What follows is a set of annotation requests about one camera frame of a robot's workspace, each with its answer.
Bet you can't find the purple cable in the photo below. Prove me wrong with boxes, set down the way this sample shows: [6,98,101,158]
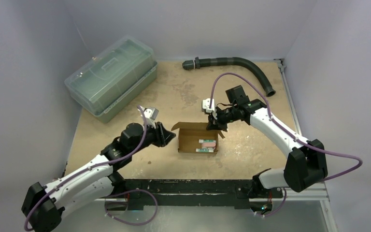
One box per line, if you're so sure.
[209,72,363,219]
[24,105,159,232]

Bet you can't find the small green white vial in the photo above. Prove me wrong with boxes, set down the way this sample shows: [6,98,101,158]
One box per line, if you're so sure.
[196,148,215,153]

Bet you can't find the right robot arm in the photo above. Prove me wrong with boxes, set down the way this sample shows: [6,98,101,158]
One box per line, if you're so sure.
[201,86,328,197]

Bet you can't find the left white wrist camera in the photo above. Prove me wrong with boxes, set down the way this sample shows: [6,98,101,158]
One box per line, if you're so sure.
[138,105,159,128]

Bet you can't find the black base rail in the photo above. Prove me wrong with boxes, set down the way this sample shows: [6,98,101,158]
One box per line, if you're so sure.
[106,179,283,211]

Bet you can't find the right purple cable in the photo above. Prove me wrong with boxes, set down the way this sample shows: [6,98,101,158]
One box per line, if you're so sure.
[209,72,363,219]

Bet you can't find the clear plastic storage box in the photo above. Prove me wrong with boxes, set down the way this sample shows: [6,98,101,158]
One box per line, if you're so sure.
[64,36,157,123]

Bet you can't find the aluminium frame profile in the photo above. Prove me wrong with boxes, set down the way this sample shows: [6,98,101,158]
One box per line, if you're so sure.
[38,178,338,232]

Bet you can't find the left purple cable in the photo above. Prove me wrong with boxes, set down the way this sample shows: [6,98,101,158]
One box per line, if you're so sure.
[24,105,159,232]

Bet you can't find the brown cardboard box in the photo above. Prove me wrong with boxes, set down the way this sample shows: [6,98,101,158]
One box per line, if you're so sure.
[171,122,225,155]

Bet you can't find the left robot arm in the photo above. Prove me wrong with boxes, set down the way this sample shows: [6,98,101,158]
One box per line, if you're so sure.
[21,122,176,232]

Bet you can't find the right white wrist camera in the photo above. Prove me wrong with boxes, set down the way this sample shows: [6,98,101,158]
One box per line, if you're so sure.
[201,98,217,119]

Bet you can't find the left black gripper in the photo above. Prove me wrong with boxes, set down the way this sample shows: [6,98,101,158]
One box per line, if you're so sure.
[130,119,175,155]

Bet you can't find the pink white small tool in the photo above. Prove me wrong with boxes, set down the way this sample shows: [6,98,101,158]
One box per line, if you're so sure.
[201,142,216,149]

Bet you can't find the black corrugated hose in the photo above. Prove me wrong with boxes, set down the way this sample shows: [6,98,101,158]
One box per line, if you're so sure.
[182,57,276,97]

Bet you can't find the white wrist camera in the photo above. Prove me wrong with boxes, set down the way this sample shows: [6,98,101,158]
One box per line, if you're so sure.
[201,98,217,119]
[138,105,159,128]

